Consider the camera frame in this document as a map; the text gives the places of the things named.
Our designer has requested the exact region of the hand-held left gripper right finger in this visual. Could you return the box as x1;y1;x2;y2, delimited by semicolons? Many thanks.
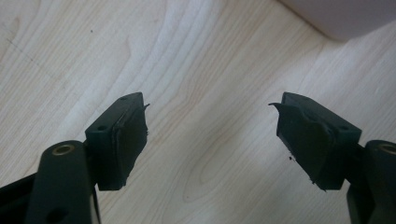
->
268;91;363;191

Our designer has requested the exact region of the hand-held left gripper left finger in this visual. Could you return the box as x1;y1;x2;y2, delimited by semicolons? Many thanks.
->
84;91;150;191

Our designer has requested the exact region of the white object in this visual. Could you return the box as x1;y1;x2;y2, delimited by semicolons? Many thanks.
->
278;0;396;43

